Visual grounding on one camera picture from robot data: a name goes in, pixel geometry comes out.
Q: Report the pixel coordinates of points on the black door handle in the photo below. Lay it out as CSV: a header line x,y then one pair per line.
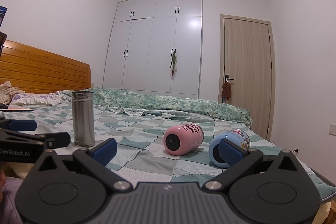
x,y
227,79

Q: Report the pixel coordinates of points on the stainless steel tumbler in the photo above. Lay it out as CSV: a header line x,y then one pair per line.
x,y
82,117

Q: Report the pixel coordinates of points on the green floral duvet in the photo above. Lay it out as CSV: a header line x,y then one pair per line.
x,y
133,103

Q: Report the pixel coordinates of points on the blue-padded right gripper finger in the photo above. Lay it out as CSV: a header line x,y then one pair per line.
x,y
241,164
92,162

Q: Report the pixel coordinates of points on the white wall socket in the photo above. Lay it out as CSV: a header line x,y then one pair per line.
x,y
332,129

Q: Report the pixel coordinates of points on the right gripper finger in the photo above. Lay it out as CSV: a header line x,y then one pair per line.
x,y
18,125
57,140

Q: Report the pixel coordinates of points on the crumpled beige cloth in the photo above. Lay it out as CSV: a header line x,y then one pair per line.
x,y
7,91

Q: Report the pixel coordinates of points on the beige wooden door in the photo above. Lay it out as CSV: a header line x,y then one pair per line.
x,y
247,56

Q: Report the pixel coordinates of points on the checkered green grey blanket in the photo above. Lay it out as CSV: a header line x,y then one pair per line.
x,y
141,155

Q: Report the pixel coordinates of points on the black smartphone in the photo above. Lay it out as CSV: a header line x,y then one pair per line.
x,y
17,109

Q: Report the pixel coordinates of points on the white built-in wardrobe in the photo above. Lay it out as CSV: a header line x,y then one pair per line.
x,y
139,53

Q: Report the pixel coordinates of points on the blue wall poster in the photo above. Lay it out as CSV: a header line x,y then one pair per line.
x,y
3,11

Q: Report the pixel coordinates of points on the pink happy supply cup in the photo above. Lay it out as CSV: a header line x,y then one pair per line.
x,y
182,139

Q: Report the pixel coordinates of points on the light blue cartoon cup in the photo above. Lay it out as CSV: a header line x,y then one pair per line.
x,y
227,149

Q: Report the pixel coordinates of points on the green hanging ornament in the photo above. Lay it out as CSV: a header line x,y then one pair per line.
x,y
173,64

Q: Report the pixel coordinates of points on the floral frilled pillow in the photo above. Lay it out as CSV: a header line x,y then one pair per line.
x,y
23,99

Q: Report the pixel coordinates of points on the wooden headboard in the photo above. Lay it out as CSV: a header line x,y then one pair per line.
x,y
38,71

